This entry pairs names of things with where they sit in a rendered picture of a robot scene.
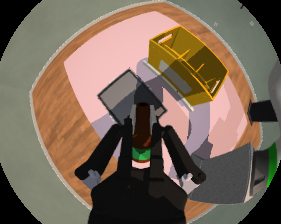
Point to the yellow open crate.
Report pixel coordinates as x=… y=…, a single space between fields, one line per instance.
x=182 y=75

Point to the brown bottle with green label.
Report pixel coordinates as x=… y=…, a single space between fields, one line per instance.
x=142 y=136

